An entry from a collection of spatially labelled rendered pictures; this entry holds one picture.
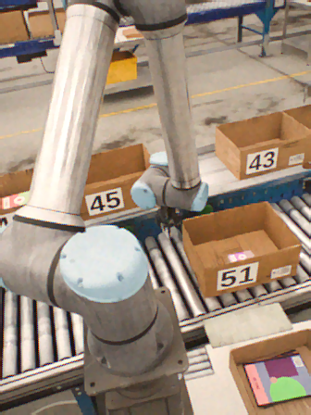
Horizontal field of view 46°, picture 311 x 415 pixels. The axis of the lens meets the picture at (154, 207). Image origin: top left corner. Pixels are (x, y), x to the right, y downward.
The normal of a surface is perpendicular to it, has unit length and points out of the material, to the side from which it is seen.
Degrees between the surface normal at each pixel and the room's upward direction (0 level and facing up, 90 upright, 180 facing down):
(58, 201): 59
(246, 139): 89
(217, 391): 0
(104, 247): 4
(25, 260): 43
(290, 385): 0
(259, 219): 90
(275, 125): 89
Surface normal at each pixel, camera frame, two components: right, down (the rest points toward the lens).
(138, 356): 0.30, 0.25
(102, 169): 0.29, 0.56
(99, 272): -0.08, -0.75
